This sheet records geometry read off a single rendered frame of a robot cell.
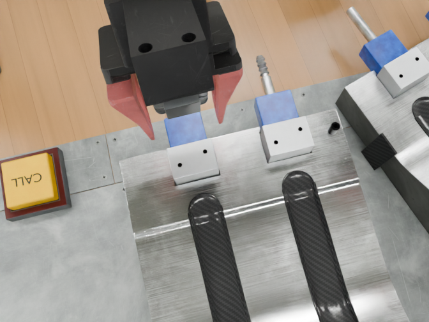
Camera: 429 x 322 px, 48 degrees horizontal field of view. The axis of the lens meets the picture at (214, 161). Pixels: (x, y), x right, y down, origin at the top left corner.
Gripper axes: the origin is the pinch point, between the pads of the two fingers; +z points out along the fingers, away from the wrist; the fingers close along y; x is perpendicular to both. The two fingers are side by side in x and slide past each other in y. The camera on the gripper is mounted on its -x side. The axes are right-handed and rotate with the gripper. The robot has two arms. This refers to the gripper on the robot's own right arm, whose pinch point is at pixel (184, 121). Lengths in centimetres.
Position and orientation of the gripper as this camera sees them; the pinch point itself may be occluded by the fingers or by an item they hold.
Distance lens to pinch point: 44.1
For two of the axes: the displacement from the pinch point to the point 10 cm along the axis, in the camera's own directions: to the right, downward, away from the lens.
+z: 1.3, 6.9, 7.1
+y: 9.7, -2.4, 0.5
